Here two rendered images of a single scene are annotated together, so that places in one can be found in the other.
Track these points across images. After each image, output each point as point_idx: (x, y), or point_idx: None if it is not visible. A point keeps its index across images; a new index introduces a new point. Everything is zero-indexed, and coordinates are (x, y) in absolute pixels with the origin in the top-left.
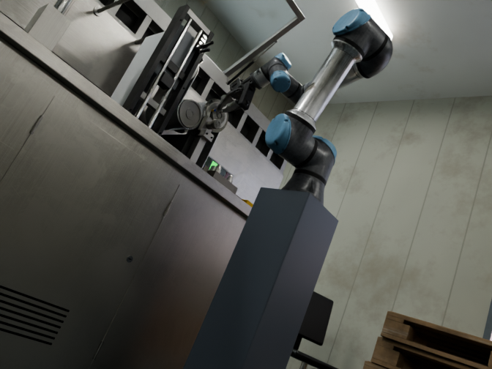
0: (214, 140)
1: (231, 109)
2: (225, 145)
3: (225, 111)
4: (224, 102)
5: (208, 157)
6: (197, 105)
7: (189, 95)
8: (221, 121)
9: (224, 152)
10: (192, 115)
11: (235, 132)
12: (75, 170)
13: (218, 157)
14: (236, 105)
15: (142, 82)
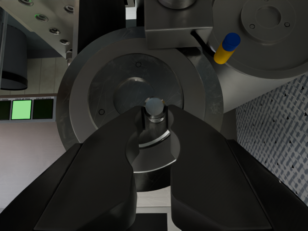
0: (79, 13)
1: (100, 143)
2: (13, 165)
3: (131, 111)
4: (208, 138)
5: (43, 116)
6: (265, 70)
7: (143, 195)
8: (102, 82)
9: (10, 150)
10: (255, 17)
11: (1, 205)
12: None
13: (20, 134)
14: (83, 206)
15: None
